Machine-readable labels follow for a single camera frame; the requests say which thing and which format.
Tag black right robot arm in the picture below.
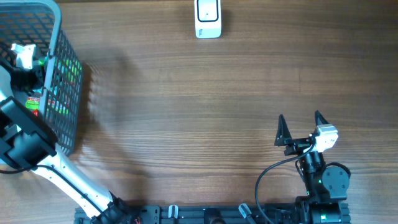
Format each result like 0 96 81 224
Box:
274 111 351 224

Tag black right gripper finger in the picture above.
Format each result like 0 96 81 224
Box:
274 114 292 146
314 110 329 126

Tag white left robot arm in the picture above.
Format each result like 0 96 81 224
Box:
1 67 132 223

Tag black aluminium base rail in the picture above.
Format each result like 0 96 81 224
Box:
73 202 352 224

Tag grey plastic basket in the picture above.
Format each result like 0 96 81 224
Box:
1 1 83 156

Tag white barcode scanner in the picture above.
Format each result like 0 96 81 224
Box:
194 0 222 39

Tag green snack bag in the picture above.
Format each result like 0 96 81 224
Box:
25 90 42 116

